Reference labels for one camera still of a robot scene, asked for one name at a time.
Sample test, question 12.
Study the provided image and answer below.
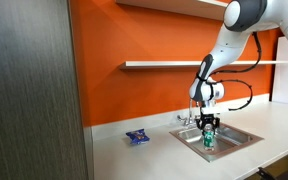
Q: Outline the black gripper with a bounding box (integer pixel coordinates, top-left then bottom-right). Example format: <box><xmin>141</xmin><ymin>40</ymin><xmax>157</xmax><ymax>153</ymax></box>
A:
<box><xmin>195</xmin><ymin>114</ymin><xmax>220</xmax><ymax>134</ymax></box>

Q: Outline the green soda can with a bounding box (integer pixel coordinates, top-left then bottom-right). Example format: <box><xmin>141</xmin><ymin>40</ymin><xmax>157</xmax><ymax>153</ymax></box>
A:
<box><xmin>203</xmin><ymin>124</ymin><xmax>214</xmax><ymax>150</ymax></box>

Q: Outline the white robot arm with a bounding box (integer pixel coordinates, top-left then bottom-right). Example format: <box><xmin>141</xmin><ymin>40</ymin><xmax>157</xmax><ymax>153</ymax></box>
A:
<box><xmin>189</xmin><ymin>0</ymin><xmax>288</xmax><ymax>105</ymax></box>

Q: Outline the stainless steel sink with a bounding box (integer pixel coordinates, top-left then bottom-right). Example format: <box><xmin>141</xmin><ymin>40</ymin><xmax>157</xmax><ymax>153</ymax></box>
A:
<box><xmin>171</xmin><ymin>123</ymin><xmax>262</xmax><ymax>162</ymax></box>

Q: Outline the blue snack bag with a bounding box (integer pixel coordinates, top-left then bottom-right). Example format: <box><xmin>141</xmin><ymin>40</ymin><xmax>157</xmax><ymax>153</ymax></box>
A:
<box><xmin>126</xmin><ymin>129</ymin><xmax>150</xmax><ymax>145</ymax></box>

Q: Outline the dark wood cabinet panel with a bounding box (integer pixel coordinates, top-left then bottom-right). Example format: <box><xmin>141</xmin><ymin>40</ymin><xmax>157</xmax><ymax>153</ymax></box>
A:
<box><xmin>0</xmin><ymin>0</ymin><xmax>89</xmax><ymax>180</ymax></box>

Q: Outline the chrome faucet with black handles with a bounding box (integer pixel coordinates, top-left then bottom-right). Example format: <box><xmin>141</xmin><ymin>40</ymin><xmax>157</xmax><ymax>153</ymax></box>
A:
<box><xmin>177</xmin><ymin>99</ymin><xmax>200</xmax><ymax>127</ymax></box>

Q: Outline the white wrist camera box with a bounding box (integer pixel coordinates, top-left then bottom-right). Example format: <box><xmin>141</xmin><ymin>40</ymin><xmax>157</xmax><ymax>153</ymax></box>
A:
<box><xmin>201</xmin><ymin>101</ymin><xmax>216</xmax><ymax>114</ymax></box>

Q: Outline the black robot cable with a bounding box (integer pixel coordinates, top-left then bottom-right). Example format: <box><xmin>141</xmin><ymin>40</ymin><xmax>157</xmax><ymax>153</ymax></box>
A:
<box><xmin>197</xmin><ymin>31</ymin><xmax>263</xmax><ymax>112</ymax></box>

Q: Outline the white wall shelf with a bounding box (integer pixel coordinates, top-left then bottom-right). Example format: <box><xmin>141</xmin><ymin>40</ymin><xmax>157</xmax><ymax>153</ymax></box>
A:
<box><xmin>115</xmin><ymin>0</ymin><xmax>227</xmax><ymax>21</ymax></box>
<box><xmin>119</xmin><ymin>60</ymin><xmax>288</xmax><ymax>70</ymax></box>

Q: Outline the upper white wall shelf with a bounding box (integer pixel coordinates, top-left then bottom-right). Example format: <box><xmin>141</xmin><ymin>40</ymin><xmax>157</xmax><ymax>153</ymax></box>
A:
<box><xmin>115</xmin><ymin>0</ymin><xmax>227</xmax><ymax>21</ymax></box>

